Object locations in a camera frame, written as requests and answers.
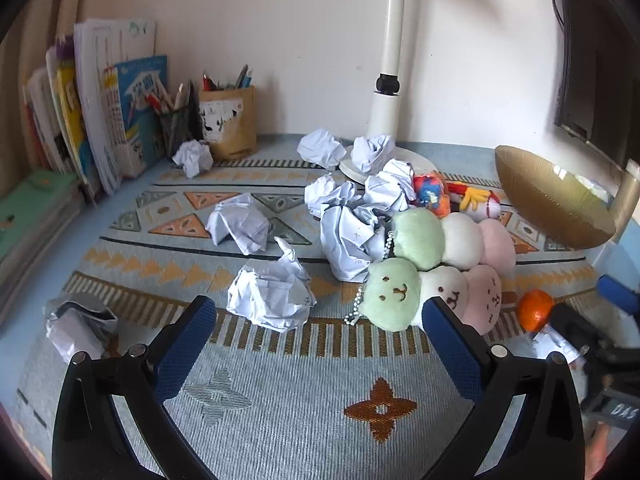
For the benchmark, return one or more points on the brown paper pen holder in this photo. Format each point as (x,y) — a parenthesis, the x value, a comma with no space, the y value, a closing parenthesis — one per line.
(230,125)

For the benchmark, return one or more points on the gold ribbed bowl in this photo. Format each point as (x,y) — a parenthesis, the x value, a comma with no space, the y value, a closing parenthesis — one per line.
(550,210)

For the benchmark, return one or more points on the white cat plush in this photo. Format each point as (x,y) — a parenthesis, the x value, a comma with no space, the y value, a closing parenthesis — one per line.
(480,205)

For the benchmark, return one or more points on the bunch of pencils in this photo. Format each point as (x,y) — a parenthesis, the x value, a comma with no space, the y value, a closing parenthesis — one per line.
(180,95)

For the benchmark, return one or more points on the grey paper ball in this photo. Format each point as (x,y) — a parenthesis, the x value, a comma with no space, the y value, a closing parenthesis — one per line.
(75,327)

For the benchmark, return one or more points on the person's right hand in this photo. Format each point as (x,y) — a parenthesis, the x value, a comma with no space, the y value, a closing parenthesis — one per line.
(596,452)

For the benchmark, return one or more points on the beige cylindrical stand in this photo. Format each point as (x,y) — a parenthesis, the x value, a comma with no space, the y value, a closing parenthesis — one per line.
(627,200)

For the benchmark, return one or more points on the tangerine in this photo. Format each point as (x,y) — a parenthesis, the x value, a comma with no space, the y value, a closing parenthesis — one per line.
(535,310)

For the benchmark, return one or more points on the white desk lamp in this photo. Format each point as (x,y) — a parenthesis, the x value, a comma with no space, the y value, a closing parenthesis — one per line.
(385,110)

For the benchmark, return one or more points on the large bluish paper ball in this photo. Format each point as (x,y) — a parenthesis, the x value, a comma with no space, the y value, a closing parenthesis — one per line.
(347,245)

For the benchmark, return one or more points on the orange and blue plush toy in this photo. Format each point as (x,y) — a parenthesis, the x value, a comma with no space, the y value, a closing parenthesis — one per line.
(430,195)

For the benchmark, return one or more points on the face-printed three-ball dango plush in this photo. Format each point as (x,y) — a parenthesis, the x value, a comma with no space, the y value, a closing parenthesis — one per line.
(395,295)

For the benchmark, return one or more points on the plain three-ball dango plush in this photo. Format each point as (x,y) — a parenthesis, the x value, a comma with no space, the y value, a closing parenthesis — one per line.
(420,240)

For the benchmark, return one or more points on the bunch of pens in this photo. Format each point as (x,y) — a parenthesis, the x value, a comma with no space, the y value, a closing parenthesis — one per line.
(243,77)

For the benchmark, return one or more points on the white paper ball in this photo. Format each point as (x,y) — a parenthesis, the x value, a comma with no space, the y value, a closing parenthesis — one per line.
(552,347)
(320,147)
(192,157)
(327,192)
(372,152)
(237,222)
(270,295)
(390,185)

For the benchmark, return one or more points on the green tissue pack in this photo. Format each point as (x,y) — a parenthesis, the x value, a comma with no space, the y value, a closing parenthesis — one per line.
(595,190)

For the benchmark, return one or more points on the patterned woven table mat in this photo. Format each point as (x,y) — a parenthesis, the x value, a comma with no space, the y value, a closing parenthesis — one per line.
(280,410)

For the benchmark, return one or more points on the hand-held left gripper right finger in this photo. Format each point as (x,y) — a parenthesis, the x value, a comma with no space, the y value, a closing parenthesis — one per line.
(452,350)

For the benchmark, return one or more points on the row of standing books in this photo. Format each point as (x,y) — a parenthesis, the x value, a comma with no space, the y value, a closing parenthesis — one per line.
(100,110)

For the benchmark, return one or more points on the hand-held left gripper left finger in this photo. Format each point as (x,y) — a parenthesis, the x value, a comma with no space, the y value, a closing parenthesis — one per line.
(185,350)

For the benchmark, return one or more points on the stack of green notebooks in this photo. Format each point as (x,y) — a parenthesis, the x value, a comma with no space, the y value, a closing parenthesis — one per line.
(30,210)

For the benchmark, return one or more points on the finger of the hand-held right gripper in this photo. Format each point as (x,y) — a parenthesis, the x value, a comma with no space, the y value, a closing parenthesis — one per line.
(575,327)
(620,294)

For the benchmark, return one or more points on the black mesh pen holder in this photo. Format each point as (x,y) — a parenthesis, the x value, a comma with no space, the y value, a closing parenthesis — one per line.
(177,132)

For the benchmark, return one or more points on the black monitor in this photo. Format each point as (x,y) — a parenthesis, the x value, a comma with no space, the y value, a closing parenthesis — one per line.
(600,60)

